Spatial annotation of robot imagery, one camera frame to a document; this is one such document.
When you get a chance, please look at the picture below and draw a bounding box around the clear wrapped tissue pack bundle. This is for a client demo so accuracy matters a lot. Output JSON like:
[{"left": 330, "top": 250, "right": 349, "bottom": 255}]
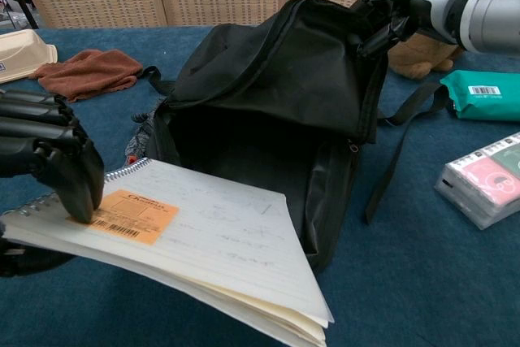
[{"left": 433, "top": 131, "right": 520, "bottom": 231}]

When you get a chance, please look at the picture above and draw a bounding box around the brown plush toy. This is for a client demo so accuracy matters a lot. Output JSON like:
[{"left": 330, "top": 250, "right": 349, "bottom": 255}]
[{"left": 388, "top": 32, "right": 464, "bottom": 79}]

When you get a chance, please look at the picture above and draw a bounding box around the teal wet wipes pack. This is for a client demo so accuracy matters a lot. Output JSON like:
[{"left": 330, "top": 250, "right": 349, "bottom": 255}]
[{"left": 440, "top": 69, "right": 520, "bottom": 123}]

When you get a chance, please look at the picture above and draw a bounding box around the white spiral notebook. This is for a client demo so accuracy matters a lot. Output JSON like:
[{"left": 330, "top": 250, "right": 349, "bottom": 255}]
[{"left": 0, "top": 156, "right": 336, "bottom": 347}]

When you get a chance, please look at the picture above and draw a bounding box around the black fabric backpack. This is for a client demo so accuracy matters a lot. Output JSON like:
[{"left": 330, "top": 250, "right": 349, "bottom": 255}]
[{"left": 137, "top": 0, "right": 449, "bottom": 275}]

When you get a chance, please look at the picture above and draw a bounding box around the grey orange small cloth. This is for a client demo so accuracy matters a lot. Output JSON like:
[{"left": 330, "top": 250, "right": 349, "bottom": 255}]
[{"left": 128, "top": 98, "right": 163, "bottom": 167}]

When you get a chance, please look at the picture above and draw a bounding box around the beige plastic container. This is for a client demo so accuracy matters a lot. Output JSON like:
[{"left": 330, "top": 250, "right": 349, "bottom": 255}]
[{"left": 0, "top": 28, "right": 59, "bottom": 85}]

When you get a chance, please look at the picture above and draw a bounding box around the rust brown towel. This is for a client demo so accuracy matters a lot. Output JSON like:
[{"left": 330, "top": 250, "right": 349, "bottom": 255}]
[{"left": 32, "top": 49, "right": 144, "bottom": 104}]

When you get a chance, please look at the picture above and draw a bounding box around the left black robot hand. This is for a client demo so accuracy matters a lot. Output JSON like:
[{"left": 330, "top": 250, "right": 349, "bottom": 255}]
[{"left": 0, "top": 89, "right": 106, "bottom": 279}]

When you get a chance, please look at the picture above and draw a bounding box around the blue plush tablecloth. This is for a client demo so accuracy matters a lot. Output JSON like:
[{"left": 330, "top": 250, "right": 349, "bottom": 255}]
[{"left": 0, "top": 24, "right": 520, "bottom": 347}]

